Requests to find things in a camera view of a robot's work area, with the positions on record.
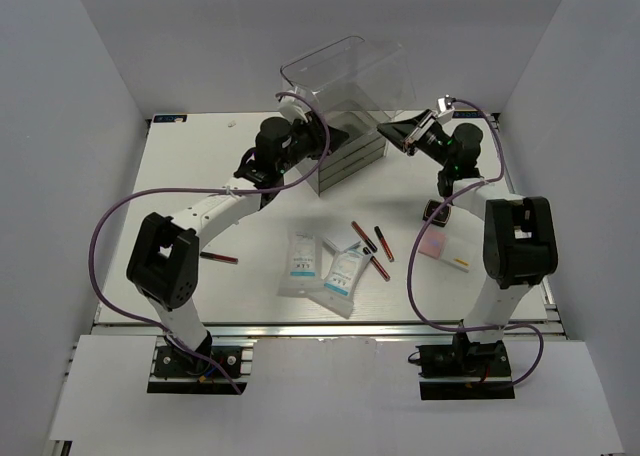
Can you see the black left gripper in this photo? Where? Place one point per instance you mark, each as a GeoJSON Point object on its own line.
{"type": "Point", "coordinates": [315, 132]}

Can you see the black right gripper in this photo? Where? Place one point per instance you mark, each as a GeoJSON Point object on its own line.
{"type": "Point", "coordinates": [405, 134]}

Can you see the clear acrylic organizer with drawers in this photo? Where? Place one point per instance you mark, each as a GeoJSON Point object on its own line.
{"type": "Point", "coordinates": [357, 84]}

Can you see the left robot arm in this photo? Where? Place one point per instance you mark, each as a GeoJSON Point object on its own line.
{"type": "Point", "coordinates": [164, 264]}

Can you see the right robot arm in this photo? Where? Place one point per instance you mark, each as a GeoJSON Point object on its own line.
{"type": "Point", "coordinates": [460, 183]}

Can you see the pink makeup packet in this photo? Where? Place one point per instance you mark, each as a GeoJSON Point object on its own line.
{"type": "Point", "coordinates": [432, 243]}

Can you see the blue label sticker right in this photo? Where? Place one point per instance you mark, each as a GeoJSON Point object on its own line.
{"type": "Point", "coordinates": [467, 114]}

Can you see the blue label sticker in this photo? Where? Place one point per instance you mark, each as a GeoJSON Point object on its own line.
{"type": "Point", "coordinates": [467, 114]}
{"type": "Point", "coordinates": [169, 118]}

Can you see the dark lip gloss tube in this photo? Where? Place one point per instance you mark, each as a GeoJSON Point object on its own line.
{"type": "Point", "coordinates": [364, 237]}

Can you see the black gold-edged compact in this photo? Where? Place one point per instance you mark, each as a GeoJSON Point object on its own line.
{"type": "Point", "coordinates": [440, 217]}

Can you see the white square pad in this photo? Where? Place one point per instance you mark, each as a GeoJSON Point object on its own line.
{"type": "Point", "coordinates": [340, 241]}

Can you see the red lip gloss tube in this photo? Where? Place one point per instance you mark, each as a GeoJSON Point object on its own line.
{"type": "Point", "coordinates": [385, 246]}

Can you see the red lip gloss near pad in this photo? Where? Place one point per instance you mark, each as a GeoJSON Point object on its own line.
{"type": "Point", "coordinates": [379, 268]}

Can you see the blue label sticker left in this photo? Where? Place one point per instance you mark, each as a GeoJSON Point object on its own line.
{"type": "Point", "coordinates": [169, 118]}

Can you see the red lip gloss far left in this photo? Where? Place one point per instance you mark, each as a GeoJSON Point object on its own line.
{"type": "Point", "coordinates": [219, 258]}

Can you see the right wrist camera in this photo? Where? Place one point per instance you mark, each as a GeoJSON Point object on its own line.
{"type": "Point", "coordinates": [444, 109]}

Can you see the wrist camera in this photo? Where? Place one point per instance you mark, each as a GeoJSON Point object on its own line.
{"type": "Point", "coordinates": [444, 109]}
{"type": "Point", "coordinates": [290, 109]}

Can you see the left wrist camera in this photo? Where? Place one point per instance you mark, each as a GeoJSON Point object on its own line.
{"type": "Point", "coordinates": [290, 109]}

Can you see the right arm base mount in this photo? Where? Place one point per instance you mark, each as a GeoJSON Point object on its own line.
{"type": "Point", "coordinates": [462, 370]}

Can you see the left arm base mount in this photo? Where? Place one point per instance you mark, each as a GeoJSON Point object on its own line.
{"type": "Point", "coordinates": [171, 372]}

